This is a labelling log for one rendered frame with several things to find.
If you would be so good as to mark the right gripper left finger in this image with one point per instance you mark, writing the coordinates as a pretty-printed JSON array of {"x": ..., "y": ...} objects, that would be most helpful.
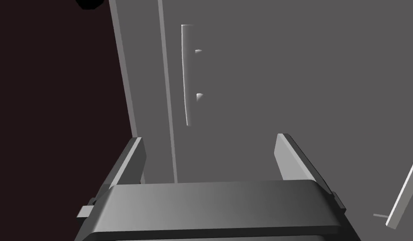
[{"x": 131, "y": 164}]

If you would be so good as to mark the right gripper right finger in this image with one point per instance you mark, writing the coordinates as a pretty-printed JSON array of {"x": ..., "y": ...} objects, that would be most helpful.
[{"x": 291, "y": 160}]

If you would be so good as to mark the grey cupboard door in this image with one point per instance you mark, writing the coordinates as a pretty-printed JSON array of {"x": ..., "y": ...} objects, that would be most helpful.
[{"x": 293, "y": 83}]

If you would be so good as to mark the grey cupboard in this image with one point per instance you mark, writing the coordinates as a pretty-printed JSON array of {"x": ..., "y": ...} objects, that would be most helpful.
[{"x": 142, "y": 77}]

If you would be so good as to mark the pale grey straight bar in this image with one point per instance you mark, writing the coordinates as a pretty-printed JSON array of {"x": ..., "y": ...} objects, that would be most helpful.
[{"x": 402, "y": 197}]

